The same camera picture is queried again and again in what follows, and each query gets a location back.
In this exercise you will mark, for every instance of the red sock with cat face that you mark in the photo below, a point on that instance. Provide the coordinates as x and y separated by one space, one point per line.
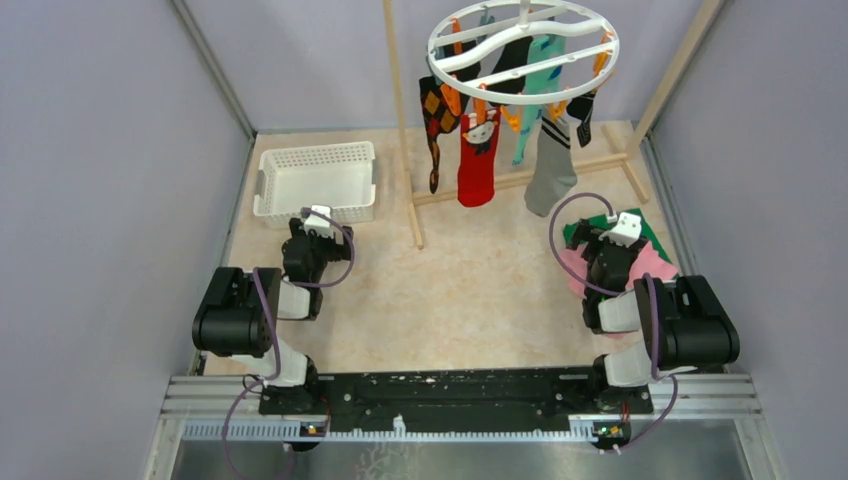
478 144

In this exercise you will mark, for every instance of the black white striped sock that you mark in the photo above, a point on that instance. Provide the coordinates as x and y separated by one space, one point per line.
581 108

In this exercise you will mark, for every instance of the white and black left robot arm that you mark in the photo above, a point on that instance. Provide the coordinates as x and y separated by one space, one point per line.
239 312

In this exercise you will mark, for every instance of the teal patterned sock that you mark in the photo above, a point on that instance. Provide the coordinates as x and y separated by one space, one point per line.
543 81

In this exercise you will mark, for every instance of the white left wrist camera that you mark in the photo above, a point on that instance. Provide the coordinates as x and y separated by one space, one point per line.
317 220

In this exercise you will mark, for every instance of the green cloth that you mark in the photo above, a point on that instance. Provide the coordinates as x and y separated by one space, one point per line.
600 221

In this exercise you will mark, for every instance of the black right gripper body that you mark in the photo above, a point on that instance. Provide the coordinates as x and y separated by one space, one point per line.
590 254

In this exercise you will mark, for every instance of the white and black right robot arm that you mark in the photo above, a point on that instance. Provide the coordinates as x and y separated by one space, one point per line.
683 325

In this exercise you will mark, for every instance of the black argyle sock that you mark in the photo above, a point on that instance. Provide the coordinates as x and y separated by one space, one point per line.
441 108

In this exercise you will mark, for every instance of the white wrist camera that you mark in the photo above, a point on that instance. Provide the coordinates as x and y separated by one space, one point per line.
626 230
317 220

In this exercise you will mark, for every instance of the white perforated plastic basket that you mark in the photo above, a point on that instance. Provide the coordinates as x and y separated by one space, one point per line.
340 176

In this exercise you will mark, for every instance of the grey sock with black stripes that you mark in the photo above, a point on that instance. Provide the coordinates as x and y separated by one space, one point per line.
554 174

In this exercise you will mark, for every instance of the pink cloth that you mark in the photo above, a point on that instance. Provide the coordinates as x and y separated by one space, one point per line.
652 272

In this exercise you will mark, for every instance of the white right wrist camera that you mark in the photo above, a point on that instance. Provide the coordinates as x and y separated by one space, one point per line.
626 230

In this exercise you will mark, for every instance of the white round sock hanger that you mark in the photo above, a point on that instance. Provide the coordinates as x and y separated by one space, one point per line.
463 48

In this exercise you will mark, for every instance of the white slotted cable duct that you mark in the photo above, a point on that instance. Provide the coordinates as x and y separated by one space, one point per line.
294 431

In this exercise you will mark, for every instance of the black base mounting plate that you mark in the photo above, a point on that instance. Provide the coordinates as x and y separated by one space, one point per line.
482 400

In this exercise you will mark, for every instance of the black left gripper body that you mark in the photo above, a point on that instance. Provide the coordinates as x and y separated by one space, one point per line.
323 248

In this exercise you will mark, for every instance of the aluminium rail frame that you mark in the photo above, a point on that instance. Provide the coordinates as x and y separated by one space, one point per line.
708 424

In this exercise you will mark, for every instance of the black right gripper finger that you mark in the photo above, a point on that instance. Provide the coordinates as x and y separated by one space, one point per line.
593 235
575 238

